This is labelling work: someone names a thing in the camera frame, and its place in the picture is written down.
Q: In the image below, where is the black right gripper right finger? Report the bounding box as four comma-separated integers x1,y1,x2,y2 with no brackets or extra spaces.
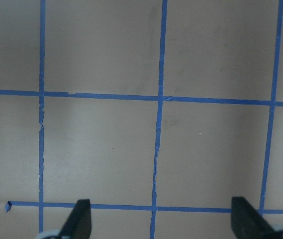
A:
231,197,283,239

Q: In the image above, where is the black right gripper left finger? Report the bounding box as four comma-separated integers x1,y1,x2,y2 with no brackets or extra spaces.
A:
35,199,93,239

